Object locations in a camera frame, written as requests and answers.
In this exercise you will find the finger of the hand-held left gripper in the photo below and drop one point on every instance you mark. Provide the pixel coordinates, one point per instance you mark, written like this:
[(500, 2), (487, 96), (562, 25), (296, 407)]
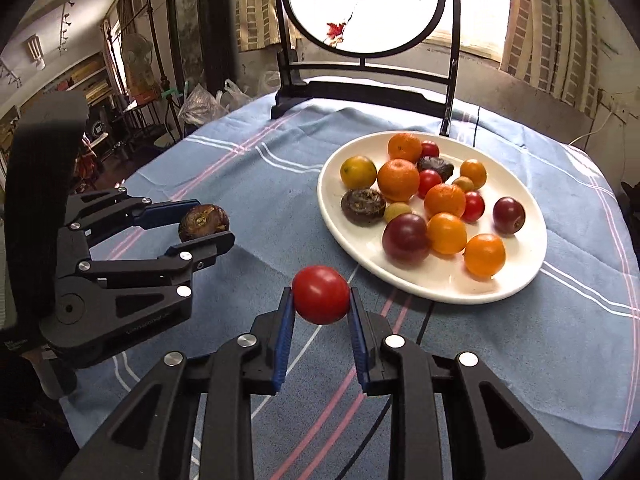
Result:
[(165, 212), (210, 247)]

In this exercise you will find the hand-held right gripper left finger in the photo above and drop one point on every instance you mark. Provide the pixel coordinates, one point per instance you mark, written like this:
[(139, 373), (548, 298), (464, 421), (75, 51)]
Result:
[(284, 345)]

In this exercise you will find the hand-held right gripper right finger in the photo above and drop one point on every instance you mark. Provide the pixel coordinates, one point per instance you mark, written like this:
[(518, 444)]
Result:
[(360, 345)]

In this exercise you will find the yellowish orange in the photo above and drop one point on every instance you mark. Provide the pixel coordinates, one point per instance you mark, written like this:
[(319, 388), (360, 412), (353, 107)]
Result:
[(484, 255)]

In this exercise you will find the green-yellow citrus fruit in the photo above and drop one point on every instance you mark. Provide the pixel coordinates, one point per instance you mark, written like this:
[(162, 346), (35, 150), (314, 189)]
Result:
[(358, 171)]

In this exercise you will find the bumpy mandarin orange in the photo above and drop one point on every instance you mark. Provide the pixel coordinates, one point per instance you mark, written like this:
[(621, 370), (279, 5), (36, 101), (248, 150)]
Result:
[(444, 201)]

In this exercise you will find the large orange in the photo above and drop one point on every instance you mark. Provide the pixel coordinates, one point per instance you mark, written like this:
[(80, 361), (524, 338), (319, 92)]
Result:
[(398, 180)]

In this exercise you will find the white oval plate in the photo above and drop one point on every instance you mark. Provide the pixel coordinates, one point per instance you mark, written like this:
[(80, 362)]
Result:
[(520, 270)]

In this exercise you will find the small yellow-green fruit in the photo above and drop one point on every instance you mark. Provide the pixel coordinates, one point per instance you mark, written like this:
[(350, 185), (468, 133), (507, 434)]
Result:
[(397, 209), (463, 184)]

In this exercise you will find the dark red plum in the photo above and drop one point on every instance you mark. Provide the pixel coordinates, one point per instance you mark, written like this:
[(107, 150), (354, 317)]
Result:
[(406, 239), (508, 215)]

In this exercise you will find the small orange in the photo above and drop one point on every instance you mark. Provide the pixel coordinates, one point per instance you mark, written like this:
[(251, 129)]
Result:
[(446, 234), (474, 172)]

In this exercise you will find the clear plastic bag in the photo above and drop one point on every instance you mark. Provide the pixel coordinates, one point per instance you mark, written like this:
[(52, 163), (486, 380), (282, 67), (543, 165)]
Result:
[(197, 105)]

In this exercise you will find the white plastic bag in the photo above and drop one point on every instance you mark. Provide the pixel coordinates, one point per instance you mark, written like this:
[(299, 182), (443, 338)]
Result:
[(235, 94)]

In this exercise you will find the brown ringed water chestnut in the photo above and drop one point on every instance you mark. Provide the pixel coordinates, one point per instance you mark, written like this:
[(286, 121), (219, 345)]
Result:
[(363, 206)]

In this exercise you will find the cluttered bookshelf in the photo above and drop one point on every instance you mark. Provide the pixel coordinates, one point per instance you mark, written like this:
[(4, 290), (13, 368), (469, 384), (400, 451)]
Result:
[(90, 80)]

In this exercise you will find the white standing fan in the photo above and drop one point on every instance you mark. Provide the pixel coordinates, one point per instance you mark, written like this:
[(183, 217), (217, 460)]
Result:
[(136, 52)]

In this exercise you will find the blue plaid tablecloth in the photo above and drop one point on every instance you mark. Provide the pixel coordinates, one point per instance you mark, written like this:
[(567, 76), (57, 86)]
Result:
[(525, 360)]

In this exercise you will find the dark framed painting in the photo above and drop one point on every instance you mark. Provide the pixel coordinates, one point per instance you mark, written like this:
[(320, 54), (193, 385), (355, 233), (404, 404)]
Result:
[(187, 20)]

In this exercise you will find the black metal stand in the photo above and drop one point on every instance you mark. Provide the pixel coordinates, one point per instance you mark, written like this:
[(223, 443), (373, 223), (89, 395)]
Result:
[(148, 0)]

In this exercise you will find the checked curtain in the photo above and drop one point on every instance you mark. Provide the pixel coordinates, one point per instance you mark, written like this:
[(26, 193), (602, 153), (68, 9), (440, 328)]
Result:
[(260, 5), (550, 25)]

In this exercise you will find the black wooden chair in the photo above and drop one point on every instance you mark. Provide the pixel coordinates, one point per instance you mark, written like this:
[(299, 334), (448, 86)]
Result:
[(380, 5)]

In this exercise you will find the black object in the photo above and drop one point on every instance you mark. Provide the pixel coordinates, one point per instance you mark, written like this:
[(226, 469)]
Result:
[(631, 195)]

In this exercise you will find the white wall lamp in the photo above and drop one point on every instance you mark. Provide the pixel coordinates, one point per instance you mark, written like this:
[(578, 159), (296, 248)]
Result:
[(36, 52)]

